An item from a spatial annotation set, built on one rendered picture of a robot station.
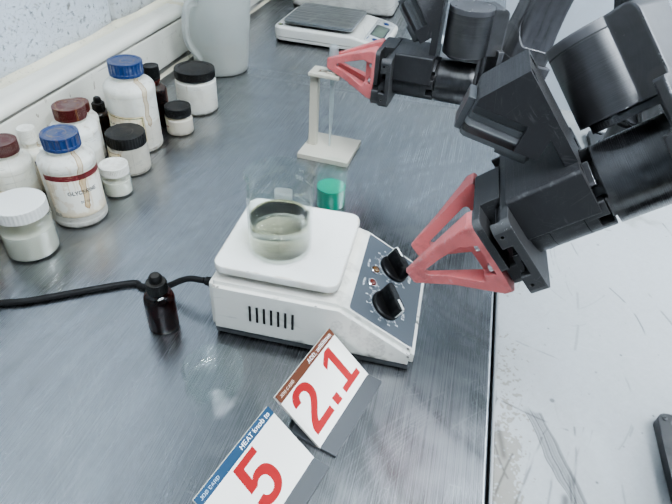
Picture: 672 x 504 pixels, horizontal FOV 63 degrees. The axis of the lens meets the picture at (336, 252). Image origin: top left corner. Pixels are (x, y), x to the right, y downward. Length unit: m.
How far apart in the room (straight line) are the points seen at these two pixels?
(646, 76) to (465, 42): 0.38
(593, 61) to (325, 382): 0.32
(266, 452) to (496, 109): 0.30
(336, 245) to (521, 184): 0.21
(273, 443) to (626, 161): 0.32
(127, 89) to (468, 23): 0.46
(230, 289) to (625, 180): 0.33
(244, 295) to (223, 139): 0.43
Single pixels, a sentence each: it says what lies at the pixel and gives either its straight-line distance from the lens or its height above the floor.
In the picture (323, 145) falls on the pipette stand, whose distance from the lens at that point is 0.88.
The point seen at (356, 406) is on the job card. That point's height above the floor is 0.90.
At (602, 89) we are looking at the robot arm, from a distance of 0.40.
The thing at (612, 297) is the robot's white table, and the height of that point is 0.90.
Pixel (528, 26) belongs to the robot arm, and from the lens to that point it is 0.78.
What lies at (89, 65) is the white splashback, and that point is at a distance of 0.96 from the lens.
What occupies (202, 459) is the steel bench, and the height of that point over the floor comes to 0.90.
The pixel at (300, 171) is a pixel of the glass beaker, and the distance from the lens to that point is 0.51.
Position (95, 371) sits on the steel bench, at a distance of 0.57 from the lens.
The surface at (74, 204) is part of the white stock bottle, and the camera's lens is 0.72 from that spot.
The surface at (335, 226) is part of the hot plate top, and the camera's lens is 0.56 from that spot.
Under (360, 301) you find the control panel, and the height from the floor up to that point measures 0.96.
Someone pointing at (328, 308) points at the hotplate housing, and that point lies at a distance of 0.50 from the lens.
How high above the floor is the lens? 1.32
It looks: 39 degrees down
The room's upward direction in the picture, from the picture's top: 4 degrees clockwise
